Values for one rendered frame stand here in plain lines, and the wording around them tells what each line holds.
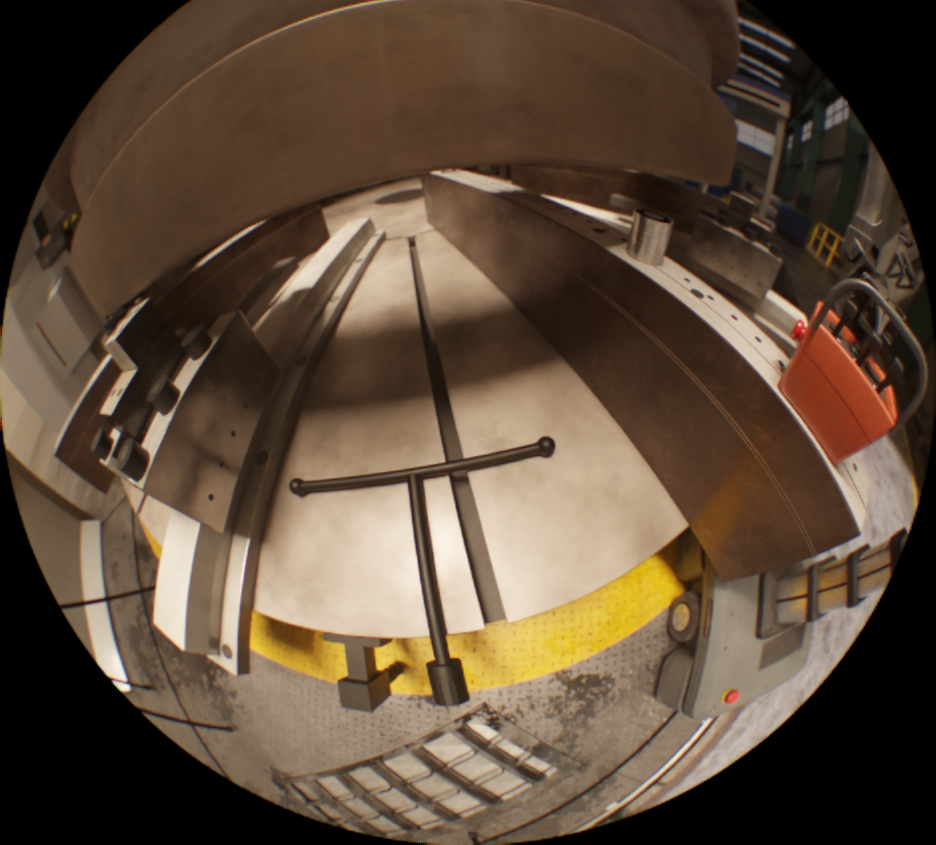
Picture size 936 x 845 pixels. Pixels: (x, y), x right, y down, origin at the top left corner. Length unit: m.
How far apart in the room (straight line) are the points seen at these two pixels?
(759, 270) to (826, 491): 1.11
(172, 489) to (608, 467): 0.89
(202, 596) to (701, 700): 1.17
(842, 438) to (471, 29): 0.69
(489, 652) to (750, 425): 0.83
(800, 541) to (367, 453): 0.93
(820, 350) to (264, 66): 0.75
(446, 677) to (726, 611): 0.66
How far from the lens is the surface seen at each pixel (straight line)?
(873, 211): 0.69
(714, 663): 0.92
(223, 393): 0.68
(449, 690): 0.60
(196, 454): 0.64
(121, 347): 0.69
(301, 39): 0.45
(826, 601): 0.91
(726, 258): 1.48
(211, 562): 0.80
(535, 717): 1.04
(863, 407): 0.48
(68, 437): 1.83
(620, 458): 0.72
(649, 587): 1.04
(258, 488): 0.80
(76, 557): 2.85
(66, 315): 3.60
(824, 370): 0.47
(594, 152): 0.51
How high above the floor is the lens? 0.91
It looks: 49 degrees down
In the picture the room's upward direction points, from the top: 7 degrees counter-clockwise
